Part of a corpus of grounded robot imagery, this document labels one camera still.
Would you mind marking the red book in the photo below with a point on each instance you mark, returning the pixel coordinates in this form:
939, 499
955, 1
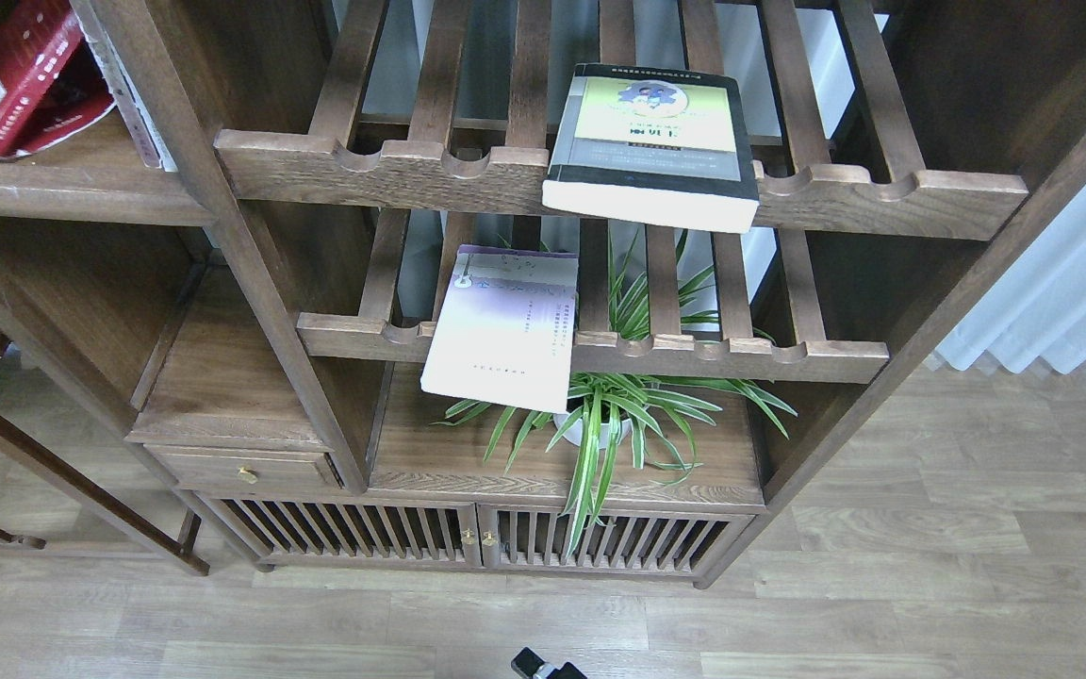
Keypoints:
50, 85

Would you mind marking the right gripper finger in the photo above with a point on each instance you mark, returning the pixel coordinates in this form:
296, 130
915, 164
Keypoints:
527, 664

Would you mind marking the white and purple book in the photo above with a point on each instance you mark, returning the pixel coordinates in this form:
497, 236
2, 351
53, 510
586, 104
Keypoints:
505, 329

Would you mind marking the white curtain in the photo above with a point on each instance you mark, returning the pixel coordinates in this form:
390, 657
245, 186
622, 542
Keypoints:
1037, 310

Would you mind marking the green and black book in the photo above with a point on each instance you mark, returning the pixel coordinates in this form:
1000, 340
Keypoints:
656, 146

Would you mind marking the green spider plant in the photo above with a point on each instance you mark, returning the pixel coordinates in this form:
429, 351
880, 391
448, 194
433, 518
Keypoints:
609, 411

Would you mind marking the dark wooden bookshelf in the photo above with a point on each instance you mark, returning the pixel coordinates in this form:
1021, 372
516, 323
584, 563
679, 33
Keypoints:
269, 304

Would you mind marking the white standing book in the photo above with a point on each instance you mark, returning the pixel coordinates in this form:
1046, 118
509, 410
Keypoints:
151, 146

